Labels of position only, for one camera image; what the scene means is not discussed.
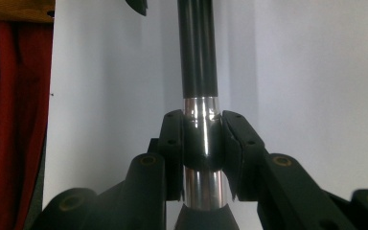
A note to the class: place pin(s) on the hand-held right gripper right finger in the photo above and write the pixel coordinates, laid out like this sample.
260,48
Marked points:
242,153

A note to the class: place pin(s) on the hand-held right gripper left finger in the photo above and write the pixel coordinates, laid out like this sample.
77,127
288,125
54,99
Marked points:
172,150

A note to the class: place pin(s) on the ochre textured cloth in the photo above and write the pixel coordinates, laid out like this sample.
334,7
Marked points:
12,11

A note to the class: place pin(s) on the red cloth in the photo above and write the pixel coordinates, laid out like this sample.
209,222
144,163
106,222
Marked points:
9,111

